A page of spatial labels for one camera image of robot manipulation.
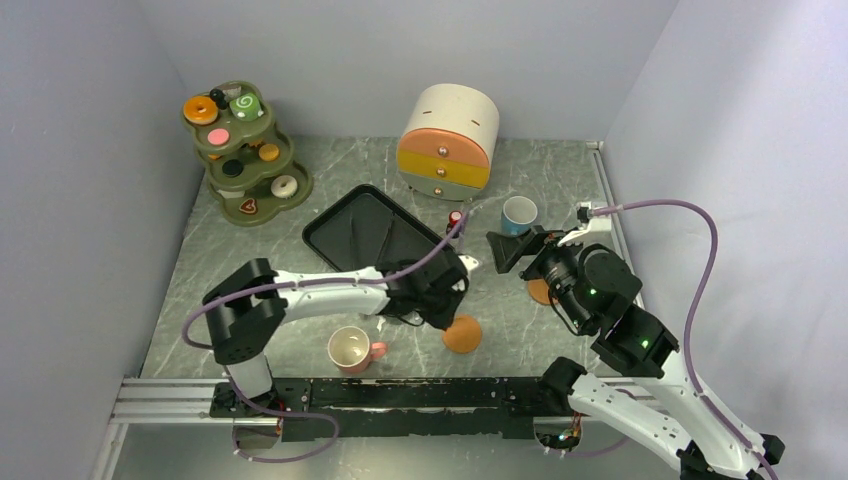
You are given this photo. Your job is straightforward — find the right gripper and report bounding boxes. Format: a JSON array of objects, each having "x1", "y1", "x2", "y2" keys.
[{"x1": 486, "y1": 223, "x2": 593, "y2": 331}]

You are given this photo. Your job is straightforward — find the blue mug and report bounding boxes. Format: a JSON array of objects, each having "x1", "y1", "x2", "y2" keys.
[{"x1": 501, "y1": 196, "x2": 538, "y2": 236}]

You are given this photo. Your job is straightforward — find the orange round coaster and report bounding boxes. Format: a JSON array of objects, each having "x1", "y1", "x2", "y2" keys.
[
  {"x1": 526, "y1": 279, "x2": 556, "y2": 306},
  {"x1": 442, "y1": 314, "x2": 483, "y2": 354}
]

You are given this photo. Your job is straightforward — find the metal food tongs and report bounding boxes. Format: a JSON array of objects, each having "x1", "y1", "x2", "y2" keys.
[{"x1": 349, "y1": 210, "x2": 395, "y2": 267}]

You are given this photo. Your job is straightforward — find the pink mug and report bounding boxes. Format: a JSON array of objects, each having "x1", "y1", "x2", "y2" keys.
[{"x1": 327, "y1": 326, "x2": 388, "y2": 374}]

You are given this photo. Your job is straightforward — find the white glazed donut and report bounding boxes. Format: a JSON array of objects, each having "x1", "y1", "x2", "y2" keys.
[{"x1": 270, "y1": 175, "x2": 299, "y2": 199}]

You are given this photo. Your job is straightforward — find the brown heart cookie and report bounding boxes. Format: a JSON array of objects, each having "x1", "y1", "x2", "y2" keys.
[{"x1": 239, "y1": 198, "x2": 258, "y2": 215}]

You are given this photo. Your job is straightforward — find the tan round biscuit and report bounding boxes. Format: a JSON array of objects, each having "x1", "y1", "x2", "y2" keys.
[{"x1": 258, "y1": 143, "x2": 281, "y2": 162}]

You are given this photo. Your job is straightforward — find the black round cookie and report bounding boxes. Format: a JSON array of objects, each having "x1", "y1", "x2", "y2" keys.
[{"x1": 221, "y1": 159, "x2": 244, "y2": 178}]

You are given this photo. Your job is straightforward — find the green swirl roll cake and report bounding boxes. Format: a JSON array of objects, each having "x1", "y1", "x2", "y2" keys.
[{"x1": 229, "y1": 93, "x2": 264, "y2": 122}]

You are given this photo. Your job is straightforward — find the pink round cookie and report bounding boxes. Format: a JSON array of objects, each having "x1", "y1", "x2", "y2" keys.
[{"x1": 206, "y1": 128, "x2": 231, "y2": 146}]

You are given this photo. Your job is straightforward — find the brown chocolate round cookie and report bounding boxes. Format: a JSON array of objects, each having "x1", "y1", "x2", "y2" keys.
[{"x1": 218, "y1": 82, "x2": 241, "y2": 93}]

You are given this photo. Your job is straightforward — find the orange glazed donut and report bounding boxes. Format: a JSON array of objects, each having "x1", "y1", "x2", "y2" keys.
[{"x1": 182, "y1": 95, "x2": 219, "y2": 126}]

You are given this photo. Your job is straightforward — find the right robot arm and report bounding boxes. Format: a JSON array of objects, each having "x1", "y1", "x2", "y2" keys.
[{"x1": 486, "y1": 226, "x2": 785, "y2": 479}]

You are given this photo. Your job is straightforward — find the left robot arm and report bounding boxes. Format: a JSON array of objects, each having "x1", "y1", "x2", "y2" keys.
[{"x1": 202, "y1": 248, "x2": 479, "y2": 416}]

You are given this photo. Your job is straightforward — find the red and black stamp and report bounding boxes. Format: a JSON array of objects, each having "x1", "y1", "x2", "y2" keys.
[{"x1": 445, "y1": 210, "x2": 464, "y2": 240}]

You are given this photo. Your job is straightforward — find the black rectangular baking tray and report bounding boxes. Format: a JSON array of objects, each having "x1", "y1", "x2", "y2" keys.
[{"x1": 302, "y1": 184, "x2": 442, "y2": 271}]

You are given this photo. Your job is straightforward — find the round three-drawer mini cabinet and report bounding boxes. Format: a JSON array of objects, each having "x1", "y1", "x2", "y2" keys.
[{"x1": 396, "y1": 83, "x2": 500, "y2": 202}]

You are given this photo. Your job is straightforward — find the green three-tier serving stand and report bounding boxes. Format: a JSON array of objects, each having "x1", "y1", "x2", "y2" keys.
[{"x1": 181, "y1": 81, "x2": 314, "y2": 227}]

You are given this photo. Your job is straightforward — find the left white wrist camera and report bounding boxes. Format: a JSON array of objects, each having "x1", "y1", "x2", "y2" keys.
[{"x1": 458, "y1": 254, "x2": 480, "y2": 274}]

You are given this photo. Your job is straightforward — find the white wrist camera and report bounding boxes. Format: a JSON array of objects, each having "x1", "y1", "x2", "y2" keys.
[
  {"x1": 556, "y1": 202, "x2": 612, "y2": 247},
  {"x1": 458, "y1": 254, "x2": 480, "y2": 274}
]

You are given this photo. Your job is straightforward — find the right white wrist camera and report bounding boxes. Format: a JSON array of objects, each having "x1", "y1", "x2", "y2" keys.
[{"x1": 556, "y1": 202, "x2": 612, "y2": 247}]

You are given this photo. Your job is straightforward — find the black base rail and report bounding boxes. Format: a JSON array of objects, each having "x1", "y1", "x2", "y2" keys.
[{"x1": 210, "y1": 356, "x2": 604, "y2": 442}]

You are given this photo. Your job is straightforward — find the aluminium frame rail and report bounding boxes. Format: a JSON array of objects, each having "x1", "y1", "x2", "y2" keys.
[{"x1": 90, "y1": 378, "x2": 275, "y2": 479}]

